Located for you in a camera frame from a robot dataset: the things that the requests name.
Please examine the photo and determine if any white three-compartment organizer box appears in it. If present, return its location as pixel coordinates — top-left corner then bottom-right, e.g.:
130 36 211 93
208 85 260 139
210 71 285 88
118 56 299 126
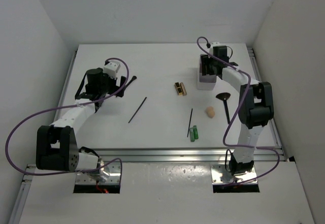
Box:
197 54 217 90

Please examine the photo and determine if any beige makeup sponge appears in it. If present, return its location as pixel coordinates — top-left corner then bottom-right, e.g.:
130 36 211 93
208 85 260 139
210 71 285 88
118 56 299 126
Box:
206 106 215 118

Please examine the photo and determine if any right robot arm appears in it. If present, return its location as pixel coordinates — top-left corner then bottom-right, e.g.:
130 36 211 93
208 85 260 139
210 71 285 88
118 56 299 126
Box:
200 43 274 175

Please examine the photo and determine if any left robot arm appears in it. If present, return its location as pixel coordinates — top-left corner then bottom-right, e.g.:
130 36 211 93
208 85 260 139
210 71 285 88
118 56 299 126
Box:
36 62 126 172

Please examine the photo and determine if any black small round brush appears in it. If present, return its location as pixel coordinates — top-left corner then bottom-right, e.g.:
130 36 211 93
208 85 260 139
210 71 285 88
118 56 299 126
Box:
116 76 137 98

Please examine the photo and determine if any black thin pencil left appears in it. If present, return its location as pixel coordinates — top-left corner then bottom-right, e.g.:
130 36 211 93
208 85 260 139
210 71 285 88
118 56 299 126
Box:
128 97 147 124

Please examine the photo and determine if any black thin pencil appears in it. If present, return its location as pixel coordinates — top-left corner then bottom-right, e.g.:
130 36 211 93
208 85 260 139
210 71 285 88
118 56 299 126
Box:
128 97 147 124
187 108 193 137

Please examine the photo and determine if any rose gold lipstick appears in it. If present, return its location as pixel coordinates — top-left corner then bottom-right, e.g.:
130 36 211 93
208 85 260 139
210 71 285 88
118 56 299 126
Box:
180 82 187 96

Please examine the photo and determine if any black gold lipstick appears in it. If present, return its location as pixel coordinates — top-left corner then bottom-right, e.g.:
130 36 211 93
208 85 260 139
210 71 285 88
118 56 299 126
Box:
174 82 183 95

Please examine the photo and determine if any black thin pencil right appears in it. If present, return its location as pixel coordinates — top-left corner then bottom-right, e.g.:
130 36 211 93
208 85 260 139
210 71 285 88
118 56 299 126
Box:
187 108 193 137

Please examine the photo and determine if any green tube right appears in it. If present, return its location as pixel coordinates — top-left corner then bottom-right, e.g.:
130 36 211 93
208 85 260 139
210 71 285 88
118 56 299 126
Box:
193 125 199 140

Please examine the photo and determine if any green tube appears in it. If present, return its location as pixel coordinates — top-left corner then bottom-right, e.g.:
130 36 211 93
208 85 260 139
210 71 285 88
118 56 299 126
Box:
189 127 195 142
193 125 199 140

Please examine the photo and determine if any green tube left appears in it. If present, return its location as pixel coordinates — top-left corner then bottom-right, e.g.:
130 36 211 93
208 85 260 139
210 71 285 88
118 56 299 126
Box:
189 127 195 142

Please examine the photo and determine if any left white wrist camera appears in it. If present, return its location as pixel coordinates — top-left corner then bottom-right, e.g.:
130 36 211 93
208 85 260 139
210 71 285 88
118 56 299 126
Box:
103 61 120 79

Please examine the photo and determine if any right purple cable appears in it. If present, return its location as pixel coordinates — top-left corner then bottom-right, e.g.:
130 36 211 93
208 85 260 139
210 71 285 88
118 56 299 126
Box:
197 36 281 187

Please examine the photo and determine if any purple cable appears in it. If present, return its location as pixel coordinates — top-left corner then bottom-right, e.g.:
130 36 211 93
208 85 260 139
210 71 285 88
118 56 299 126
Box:
5 57 132 176
197 36 281 187

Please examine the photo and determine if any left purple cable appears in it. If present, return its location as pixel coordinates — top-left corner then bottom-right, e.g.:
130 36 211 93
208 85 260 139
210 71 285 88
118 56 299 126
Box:
5 57 132 176

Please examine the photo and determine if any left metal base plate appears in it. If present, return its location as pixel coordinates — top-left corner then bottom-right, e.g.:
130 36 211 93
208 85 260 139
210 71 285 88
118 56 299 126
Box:
75 162 121 185

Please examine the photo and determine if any metal base plate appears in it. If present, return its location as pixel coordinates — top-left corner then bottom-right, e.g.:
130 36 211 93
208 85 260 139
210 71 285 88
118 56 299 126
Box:
211 164 258 185
75 162 121 185

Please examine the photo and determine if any aluminium rail front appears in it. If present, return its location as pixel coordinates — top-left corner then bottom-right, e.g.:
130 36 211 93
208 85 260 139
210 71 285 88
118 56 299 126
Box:
95 147 284 163

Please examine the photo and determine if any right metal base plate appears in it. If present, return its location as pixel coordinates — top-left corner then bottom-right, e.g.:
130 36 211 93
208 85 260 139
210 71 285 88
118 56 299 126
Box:
211 164 258 185

